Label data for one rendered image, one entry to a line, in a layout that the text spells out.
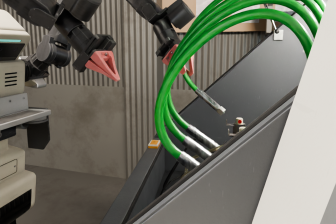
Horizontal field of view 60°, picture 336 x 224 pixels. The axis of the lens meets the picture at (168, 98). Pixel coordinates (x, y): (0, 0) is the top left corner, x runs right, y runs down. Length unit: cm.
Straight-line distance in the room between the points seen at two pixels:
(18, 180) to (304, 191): 105
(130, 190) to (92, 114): 228
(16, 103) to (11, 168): 23
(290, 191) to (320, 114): 7
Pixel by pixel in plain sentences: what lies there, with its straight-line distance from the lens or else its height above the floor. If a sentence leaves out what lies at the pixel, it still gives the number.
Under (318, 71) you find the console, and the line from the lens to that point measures 29.
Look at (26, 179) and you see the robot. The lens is 121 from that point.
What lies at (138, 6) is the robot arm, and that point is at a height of 139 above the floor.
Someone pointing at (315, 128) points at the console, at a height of 120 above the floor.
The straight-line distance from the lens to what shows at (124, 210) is 61.
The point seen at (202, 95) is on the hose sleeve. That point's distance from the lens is 78.
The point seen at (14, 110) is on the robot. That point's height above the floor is 105.
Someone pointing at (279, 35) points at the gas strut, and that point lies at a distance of 99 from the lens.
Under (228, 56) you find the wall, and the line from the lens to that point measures 244.
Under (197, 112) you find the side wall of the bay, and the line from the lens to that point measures 100.
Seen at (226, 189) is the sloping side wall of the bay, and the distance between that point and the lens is 35.
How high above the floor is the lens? 126
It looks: 10 degrees down
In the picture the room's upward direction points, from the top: straight up
